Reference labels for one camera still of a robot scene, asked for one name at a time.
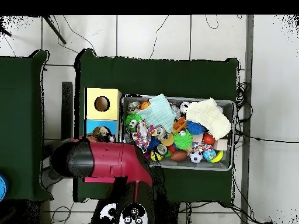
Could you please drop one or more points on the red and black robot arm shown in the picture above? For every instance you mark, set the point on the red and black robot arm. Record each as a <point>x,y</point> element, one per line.
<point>109,161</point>

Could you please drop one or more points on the wooden box with three holes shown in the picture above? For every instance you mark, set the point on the wooden box with three holes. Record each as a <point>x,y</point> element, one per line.
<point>102,114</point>

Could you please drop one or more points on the silver drink can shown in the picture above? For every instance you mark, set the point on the silver drink can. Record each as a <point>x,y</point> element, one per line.
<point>160,132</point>

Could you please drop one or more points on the mint green knitted cloth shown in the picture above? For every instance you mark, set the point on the mint green knitted cloth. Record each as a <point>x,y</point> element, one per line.
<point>158,113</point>

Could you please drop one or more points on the small orange basketball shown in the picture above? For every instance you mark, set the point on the small orange basketball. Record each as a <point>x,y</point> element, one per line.
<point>145,105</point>

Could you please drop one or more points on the small green puffer toy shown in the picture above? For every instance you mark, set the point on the small green puffer toy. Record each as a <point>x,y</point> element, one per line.
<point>130,117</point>

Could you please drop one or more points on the orange plastic toy crate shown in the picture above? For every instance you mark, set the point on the orange plastic toy crate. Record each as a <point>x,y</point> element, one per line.
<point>179,124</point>

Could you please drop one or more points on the large green puffer toy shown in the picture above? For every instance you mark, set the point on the large green puffer toy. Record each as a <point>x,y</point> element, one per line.
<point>183,141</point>

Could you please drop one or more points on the dark green table cloth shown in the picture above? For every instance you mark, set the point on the dark green table cloth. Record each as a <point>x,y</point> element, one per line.
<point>163,74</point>

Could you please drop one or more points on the black and white soccer ball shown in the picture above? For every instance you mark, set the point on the black and white soccer ball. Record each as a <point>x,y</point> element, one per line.
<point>196,156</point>

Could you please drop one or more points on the cream knitted cloth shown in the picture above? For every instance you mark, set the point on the cream knitted cloth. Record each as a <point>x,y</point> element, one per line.
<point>210,119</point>

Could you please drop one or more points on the globe print ball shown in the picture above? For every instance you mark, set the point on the globe print ball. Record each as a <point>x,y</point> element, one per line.
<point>209,155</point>

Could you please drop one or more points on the black upright panel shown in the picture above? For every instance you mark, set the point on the black upright panel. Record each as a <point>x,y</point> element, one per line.
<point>67,109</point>

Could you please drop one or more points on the grey stand foot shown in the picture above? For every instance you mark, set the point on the grey stand foot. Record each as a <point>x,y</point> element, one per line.
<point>48,179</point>

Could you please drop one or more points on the dark green side cloth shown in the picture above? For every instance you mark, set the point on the dark green side cloth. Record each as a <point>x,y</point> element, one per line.
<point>21,116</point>

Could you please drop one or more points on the black tripod leg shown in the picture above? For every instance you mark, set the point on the black tripod leg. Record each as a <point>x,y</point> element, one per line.
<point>55,30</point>

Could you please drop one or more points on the blue round object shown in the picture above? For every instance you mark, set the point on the blue round object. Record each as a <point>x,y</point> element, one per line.
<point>2,187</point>

